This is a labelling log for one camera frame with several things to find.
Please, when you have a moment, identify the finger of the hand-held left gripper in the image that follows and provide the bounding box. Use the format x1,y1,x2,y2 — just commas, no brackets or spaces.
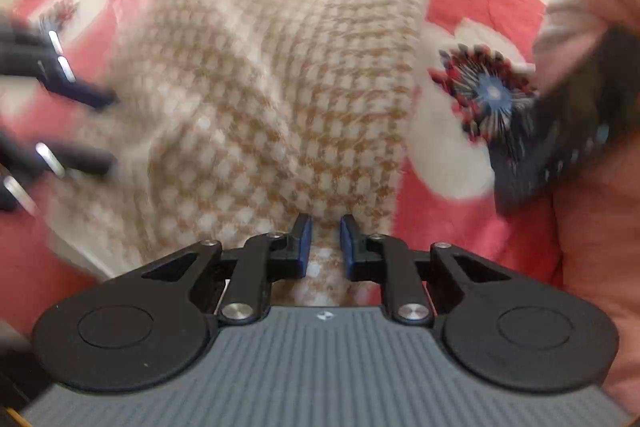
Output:
0,132,117,214
0,19,121,110

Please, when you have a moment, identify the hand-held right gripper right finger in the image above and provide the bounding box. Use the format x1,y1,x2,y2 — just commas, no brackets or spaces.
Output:
340,214,511,325

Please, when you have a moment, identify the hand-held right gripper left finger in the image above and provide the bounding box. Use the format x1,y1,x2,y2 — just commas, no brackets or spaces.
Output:
142,213,313,325

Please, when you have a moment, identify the beige houndstooth knit sweater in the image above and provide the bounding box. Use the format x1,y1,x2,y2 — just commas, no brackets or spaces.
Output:
45,0,437,304

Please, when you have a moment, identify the red floral blanket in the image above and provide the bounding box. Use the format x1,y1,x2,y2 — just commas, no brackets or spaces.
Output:
0,0,566,348

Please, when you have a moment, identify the black smartphone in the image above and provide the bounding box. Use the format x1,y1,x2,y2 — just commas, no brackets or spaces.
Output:
490,27,640,215

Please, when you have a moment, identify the pink quilt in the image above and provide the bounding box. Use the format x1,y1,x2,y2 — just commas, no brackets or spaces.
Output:
532,0,640,408

